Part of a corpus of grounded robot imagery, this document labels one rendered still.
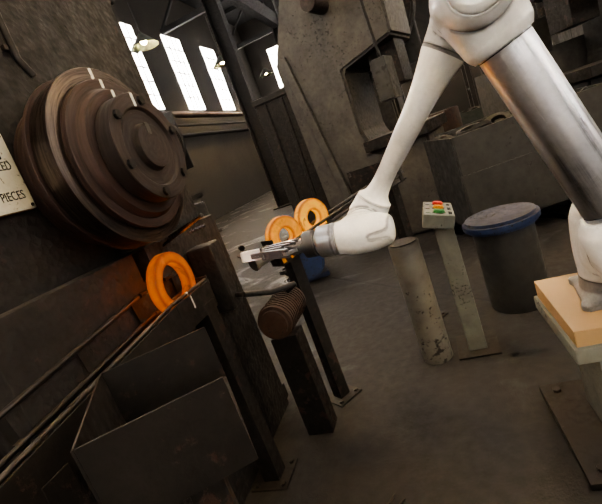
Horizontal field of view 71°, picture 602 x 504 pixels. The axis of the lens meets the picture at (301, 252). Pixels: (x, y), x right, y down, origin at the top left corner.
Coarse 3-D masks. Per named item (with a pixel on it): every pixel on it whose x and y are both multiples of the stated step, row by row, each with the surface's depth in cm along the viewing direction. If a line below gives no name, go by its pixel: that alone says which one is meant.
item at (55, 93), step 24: (72, 72) 103; (96, 72) 111; (48, 96) 94; (48, 120) 92; (48, 144) 91; (48, 168) 94; (72, 168) 95; (72, 192) 93; (72, 216) 99; (96, 216) 98; (120, 240) 108; (144, 240) 111
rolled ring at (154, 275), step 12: (168, 252) 121; (156, 264) 115; (168, 264) 124; (180, 264) 125; (156, 276) 114; (180, 276) 127; (192, 276) 129; (156, 288) 113; (156, 300) 114; (168, 300) 116
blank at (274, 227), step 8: (280, 216) 158; (288, 216) 160; (272, 224) 156; (280, 224) 158; (288, 224) 160; (296, 224) 162; (272, 232) 156; (288, 232) 163; (296, 232) 162; (272, 240) 155; (280, 240) 158
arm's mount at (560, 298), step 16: (544, 288) 117; (560, 288) 115; (544, 304) 118; (560, 304) 107; (576, 304) 105; (560, 320) 105; (576, 320) 99; (592, 320) 97; (576, 336) 96; (592, 336) 95
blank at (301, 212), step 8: (304, 200) 166; (312, 200) 167; (296, 208) 165; (304, 208) 165; (312, 208) 167; (320, 208) 170; (296, 216) 164; (304, 216) 165; (320, 216) 170; (304, 224) 164
